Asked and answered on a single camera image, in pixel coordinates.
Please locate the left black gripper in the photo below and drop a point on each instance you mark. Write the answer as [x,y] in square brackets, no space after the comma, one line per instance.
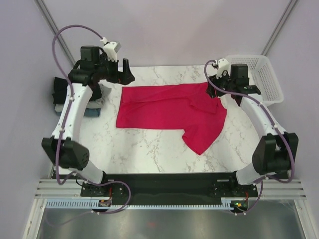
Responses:
[124,77]

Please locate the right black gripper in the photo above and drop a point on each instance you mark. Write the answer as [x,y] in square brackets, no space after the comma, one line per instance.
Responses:
[211,91]

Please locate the red t shirt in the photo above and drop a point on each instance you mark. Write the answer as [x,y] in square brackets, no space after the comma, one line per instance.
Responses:
[184,107]

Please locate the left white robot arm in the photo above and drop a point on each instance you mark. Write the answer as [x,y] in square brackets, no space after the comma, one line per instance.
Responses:
[63,147]

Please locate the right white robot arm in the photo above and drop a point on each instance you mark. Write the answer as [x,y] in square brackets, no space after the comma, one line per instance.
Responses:
[274,156]

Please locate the folded blue t shirt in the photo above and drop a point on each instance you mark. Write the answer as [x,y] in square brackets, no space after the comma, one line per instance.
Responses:
[92,113]

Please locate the white plastic basket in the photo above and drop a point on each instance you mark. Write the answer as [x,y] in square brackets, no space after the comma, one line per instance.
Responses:
[261,74]

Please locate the folded black t shirt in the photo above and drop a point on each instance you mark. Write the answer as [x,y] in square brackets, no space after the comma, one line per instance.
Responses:
[60,90]

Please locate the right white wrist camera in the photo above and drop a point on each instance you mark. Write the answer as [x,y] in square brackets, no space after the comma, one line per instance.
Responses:
[222,67]

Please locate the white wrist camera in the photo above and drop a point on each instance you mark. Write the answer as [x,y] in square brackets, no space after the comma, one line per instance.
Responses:
[222,67]
[111,48]

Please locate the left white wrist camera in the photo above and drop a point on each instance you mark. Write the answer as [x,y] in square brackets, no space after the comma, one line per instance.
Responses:
[111,48]

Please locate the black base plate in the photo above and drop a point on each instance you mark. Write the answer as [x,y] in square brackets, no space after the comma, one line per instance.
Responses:
[170,188]

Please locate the left aluminium frame post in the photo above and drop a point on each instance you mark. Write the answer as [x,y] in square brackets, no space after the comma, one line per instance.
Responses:
[48,18]

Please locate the aluminium frame post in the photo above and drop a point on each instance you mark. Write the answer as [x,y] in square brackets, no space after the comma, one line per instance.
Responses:
[48,18]
[279,26]

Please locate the right aluminium frame post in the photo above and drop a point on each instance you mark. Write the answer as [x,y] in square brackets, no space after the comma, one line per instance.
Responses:
[279,26]

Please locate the aluminium rail profile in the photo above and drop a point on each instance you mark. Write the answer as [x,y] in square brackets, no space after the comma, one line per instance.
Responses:
[50,189]

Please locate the white slotted cable duct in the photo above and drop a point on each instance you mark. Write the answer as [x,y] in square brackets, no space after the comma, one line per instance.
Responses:
[96,204]

